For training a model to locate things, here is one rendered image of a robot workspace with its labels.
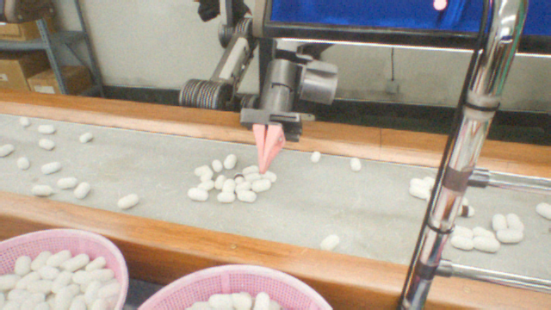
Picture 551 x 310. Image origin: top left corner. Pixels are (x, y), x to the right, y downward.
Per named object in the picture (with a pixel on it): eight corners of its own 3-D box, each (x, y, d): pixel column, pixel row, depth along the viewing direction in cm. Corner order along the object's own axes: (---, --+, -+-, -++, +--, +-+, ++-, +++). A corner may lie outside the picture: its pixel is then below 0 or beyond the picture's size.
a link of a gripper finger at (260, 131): (287, 170, 54) (297, 116, 57) (243, 164, 56) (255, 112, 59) (292, 182, 61) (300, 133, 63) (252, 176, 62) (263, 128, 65)
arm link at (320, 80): (278, 50, 71) (281, 21, 63) (334, 60, 71) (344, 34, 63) (267, 102, 67) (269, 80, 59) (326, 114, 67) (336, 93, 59)
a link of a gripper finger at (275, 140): (272, 169, 55) (282, 114, 58) (229, 163, 56) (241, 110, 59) (278, 181, 61) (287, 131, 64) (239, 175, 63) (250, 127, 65)
